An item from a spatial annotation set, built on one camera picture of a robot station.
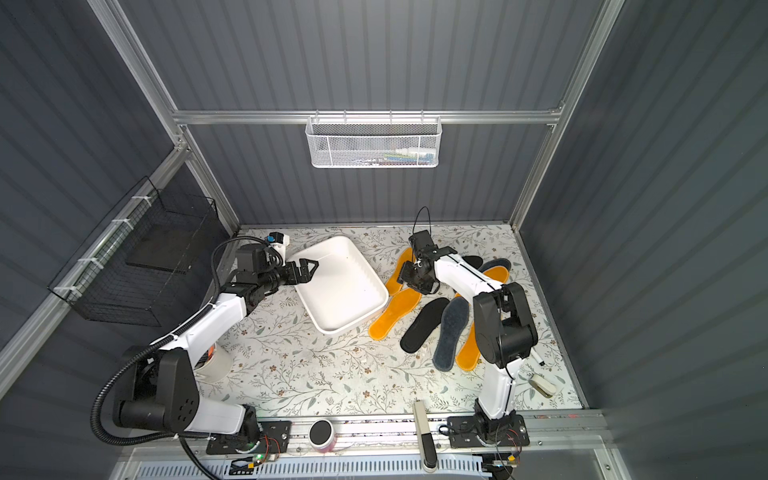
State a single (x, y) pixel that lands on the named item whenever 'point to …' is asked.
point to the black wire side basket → (132, 269)
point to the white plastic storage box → (344, 288)
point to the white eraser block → (542, 385)
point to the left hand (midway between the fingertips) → (309, 265)
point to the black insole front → (425, 325)
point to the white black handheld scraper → (425, 439)
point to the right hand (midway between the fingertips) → (407, 281)
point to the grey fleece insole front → (454, 323)
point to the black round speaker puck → (322, 435)
